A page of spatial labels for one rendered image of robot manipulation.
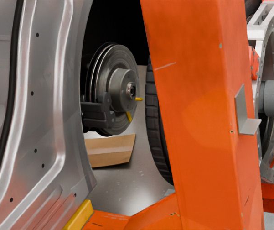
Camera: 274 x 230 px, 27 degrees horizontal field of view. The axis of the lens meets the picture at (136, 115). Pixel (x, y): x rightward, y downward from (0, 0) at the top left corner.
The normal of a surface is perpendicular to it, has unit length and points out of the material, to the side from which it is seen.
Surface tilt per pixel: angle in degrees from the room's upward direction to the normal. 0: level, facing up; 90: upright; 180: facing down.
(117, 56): 90
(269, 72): 90
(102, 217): 0
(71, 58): 90
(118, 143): 2
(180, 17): 90
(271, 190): 80
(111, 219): 0
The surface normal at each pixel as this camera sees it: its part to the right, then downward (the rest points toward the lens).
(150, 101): -0.46, 0.15
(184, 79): -0.42, 0.52
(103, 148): -0.19, -0.86
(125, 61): 0.89, 0.07
